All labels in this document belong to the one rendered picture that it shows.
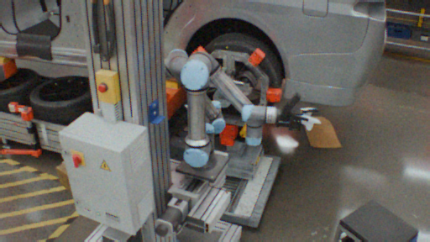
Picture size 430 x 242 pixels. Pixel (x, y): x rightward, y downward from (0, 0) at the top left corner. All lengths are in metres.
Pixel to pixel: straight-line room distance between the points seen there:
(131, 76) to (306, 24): 1.50
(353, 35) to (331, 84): 0.40
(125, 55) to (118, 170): 0.47
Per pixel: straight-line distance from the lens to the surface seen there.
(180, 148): 3.15
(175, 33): 3.19
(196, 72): 1.77
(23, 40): 4.14
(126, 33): 1.65
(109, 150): 1.68
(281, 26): 2.90
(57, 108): 3.73
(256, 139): 1.93
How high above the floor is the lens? 2.14
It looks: 30 degrees down
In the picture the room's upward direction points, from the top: straight up
